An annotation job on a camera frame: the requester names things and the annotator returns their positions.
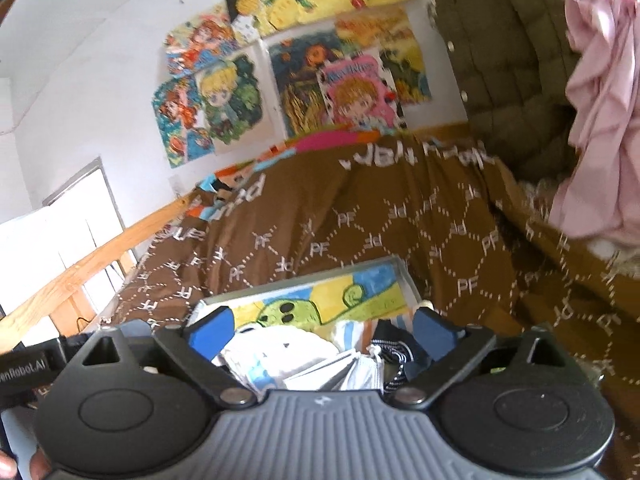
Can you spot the brown patterned quilt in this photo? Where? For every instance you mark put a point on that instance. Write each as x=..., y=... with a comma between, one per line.
x=380, y=220

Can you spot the flying red-haired girl drawing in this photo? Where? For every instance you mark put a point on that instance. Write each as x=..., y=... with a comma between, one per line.
x=200, y=42

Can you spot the blue white striped cloth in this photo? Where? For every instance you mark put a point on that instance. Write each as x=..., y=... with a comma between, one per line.
x=352, y=335

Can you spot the olive puffer jacket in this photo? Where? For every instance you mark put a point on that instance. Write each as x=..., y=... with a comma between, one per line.
x=505, y=70

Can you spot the orange autumn landscape painting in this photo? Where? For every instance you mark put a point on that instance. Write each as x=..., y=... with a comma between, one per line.
x=385, y=32

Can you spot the pink chibi boy poster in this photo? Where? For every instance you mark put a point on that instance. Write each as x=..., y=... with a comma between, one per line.
x=360, y=95

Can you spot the frog drawing paper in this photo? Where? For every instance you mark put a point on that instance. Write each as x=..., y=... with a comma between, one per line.
x=320, y=302

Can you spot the wooden bed rail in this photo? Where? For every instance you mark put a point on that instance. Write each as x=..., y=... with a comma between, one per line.
x=65, y=240

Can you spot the dark navy cloth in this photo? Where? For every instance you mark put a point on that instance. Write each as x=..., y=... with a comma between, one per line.
x=400, y=332

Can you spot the orange-haired girl blue drawing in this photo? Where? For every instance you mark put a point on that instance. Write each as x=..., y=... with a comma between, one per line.
x=177, y=120

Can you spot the yellow pineapple drawing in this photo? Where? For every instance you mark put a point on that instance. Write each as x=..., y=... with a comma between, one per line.
x=255, y=2

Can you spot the person's left hand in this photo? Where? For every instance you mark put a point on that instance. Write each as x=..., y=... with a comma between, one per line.
x=37, y=469

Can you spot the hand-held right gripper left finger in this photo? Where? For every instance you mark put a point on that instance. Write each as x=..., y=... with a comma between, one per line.
x=210, y=334

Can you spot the dark swirly night painting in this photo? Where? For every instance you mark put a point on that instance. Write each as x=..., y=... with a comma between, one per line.
x=300, y=85

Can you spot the orange colourful blanket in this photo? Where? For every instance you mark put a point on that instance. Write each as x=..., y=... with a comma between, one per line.
x=260, y=170

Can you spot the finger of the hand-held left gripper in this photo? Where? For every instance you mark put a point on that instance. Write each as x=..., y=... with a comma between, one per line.
x=134, y=330

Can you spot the black white striped sock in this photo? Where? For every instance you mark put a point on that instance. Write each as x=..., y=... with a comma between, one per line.
x=392, y=360

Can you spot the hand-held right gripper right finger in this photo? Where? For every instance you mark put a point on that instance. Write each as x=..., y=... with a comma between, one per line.
x=436, y=334

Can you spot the clear wall hook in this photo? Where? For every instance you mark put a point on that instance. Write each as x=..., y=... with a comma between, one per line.
x=176, y=188

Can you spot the pink garment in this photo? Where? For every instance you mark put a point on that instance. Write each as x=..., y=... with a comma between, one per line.
x=600, y=125

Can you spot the blond chibi drawing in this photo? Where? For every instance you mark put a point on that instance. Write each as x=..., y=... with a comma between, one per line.
x=230, y=100

